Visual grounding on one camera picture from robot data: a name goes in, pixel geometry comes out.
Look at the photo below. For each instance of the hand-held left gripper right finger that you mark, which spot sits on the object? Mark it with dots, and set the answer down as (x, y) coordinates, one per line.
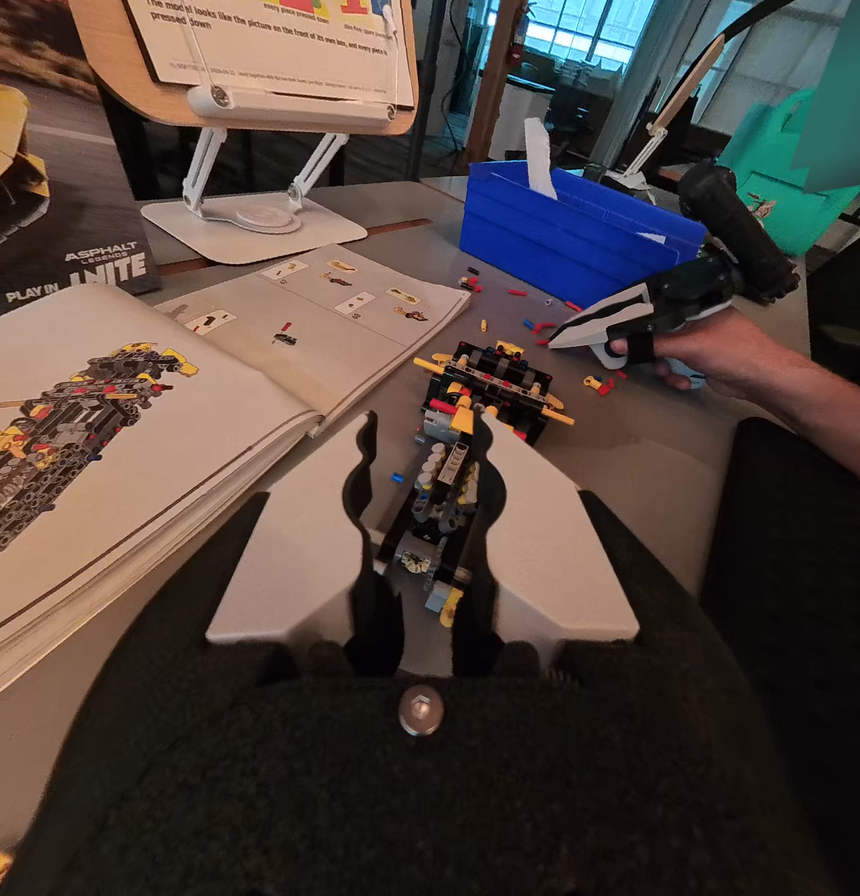
(563, 560)

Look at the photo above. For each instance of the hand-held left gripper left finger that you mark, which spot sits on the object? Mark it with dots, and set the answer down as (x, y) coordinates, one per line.
(283, 560)

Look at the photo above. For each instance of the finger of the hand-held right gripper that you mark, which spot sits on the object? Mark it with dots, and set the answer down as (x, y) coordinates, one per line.
(605, 308)

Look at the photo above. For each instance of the lego car chassis model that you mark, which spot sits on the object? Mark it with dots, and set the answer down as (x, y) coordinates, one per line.
(472, 434)

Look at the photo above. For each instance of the lego instruction booklet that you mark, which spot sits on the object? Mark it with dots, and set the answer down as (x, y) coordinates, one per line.
(157, 455)

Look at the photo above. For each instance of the person's right forearm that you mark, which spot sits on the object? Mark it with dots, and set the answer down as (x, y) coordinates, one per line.
(822, 406)

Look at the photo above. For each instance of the scattered small lego pieces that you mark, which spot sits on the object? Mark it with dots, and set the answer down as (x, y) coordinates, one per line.
(542, 322)

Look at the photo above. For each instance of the lego set box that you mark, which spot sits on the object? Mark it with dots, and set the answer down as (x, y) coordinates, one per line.
(52, 175)

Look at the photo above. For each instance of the person's right hand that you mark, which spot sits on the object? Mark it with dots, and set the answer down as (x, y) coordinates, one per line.
(689, 357)

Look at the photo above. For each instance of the teal tote bag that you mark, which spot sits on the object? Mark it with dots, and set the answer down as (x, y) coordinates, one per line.
(787, 182)

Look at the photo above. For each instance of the blue plastic bin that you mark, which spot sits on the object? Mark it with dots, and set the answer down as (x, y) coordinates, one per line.
(577, 231)

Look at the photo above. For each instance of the white paper slip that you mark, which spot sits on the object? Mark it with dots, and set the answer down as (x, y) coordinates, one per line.
(540, 161)

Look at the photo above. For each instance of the white cabinet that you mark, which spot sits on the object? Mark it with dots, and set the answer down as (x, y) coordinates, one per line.
(524, 112)

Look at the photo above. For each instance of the red fire extinguisher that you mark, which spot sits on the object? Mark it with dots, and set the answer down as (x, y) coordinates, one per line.
(519, 38)

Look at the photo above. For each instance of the white board stand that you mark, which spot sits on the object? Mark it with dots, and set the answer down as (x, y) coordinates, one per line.
(262, 224)

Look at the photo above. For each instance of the wooden post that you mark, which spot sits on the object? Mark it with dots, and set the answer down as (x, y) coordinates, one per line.
(496, 77)

